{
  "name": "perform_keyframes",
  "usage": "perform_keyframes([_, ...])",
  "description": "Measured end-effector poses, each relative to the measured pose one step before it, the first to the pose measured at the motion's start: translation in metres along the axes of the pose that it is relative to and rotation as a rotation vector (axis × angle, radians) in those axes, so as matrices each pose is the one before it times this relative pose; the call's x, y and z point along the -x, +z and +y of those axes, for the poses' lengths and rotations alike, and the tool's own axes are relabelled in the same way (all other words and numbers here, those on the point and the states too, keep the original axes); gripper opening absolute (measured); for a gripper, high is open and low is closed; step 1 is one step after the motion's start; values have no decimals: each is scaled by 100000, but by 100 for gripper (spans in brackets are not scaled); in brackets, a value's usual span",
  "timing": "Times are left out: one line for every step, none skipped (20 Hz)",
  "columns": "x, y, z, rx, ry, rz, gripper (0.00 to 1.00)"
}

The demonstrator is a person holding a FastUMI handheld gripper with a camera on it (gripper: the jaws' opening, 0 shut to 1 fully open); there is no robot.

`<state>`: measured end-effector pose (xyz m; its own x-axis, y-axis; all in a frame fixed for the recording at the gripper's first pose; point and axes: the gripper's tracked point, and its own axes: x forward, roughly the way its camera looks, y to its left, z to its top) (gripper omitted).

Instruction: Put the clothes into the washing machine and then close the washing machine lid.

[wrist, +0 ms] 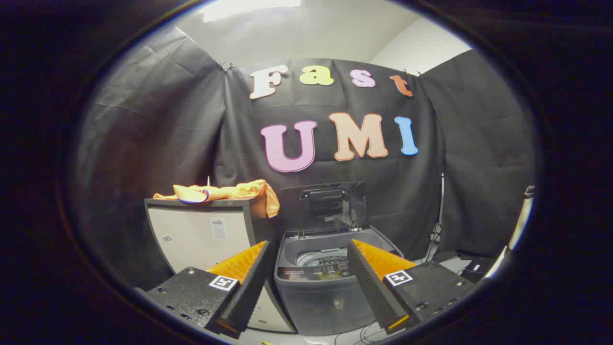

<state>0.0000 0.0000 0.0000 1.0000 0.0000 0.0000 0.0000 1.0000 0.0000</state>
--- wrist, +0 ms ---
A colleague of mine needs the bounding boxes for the orange cloth garment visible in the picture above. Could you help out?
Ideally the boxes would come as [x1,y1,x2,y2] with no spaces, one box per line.
[153,180,281,219]

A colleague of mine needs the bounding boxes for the thin cables by backdrop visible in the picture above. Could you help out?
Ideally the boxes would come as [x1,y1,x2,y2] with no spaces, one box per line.
[425,172,446,263]

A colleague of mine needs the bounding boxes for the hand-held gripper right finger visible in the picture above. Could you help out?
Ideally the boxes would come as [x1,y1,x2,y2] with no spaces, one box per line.
[347,239,477,335]

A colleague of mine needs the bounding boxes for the white cabinet with grey top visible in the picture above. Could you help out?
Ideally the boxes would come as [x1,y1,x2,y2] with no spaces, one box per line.
[145,197,297,334]

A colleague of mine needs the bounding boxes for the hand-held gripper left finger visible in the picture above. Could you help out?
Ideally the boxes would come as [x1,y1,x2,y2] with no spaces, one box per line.
[134,241,272,340]

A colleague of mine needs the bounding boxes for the grey washing machine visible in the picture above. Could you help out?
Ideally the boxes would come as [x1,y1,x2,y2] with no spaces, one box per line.
[274,228,404,336]

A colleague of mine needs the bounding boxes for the black backdrop cloth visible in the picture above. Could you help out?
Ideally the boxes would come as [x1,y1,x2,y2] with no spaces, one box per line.
[72,24,537,290]

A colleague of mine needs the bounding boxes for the white pole with black cap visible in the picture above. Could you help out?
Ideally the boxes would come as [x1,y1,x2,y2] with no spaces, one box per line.
[486,184,536,278]

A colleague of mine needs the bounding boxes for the dark washing machine lid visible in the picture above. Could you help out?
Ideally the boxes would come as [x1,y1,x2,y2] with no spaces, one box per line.
[279,181,370,239]

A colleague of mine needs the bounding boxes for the black floor cable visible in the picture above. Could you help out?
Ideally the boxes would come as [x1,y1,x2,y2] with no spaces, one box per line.
[334,322,386,345]

